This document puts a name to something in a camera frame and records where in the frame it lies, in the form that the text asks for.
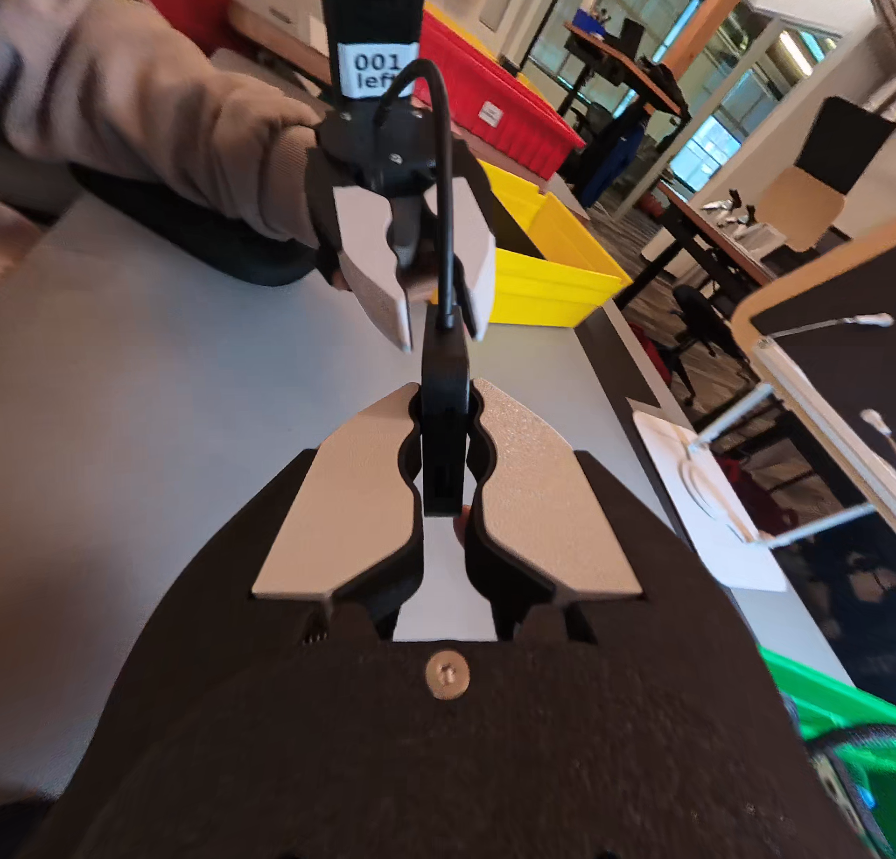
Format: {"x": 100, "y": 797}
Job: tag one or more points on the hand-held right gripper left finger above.
{"x": 350, "y": 502}

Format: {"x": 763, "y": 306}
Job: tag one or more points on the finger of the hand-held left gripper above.
{"x": 367, "y": 257}
{"x": 476, "y": 250}

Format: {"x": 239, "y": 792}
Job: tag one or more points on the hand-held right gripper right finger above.
{"x": 553, "y": 509}

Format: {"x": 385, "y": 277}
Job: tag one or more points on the yellow plastic bin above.
{"x": 553, "y": 278}

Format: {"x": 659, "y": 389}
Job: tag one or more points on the black usb hub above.
{"x": 444, "y": 418}

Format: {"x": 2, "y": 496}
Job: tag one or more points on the green plastic bin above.
{"x": 826, "y": 705}

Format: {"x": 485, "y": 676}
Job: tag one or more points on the silver usb hub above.
{"x": 836, "y": 785}

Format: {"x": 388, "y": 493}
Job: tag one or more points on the person's left forearm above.
{"x": 140, "y": 103}

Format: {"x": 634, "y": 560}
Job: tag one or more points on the person's left hand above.
{"x": 322, "y": 229}

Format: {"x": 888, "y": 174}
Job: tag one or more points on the black mesh wrist rest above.
{"x": 210, "y": 257}

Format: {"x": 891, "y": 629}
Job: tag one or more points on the blue jacket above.
{"x": 616, "y": 159}

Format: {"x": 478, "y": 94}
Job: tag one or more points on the red bag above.
{"x": 647, "y": 355}

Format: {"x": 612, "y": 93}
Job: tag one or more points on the black office chair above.
{"x": 700, "y": 320}

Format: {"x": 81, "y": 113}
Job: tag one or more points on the black standing desk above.
{"x": 630, "y": 68}

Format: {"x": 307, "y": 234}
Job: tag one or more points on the brown wooden desk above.
{"x": 721, "y": 243}

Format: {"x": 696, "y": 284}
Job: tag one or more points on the tan and black chair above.
{"x": 850, "y": 145}

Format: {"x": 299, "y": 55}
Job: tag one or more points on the wooden post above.
{"x": 707, "y": 22}

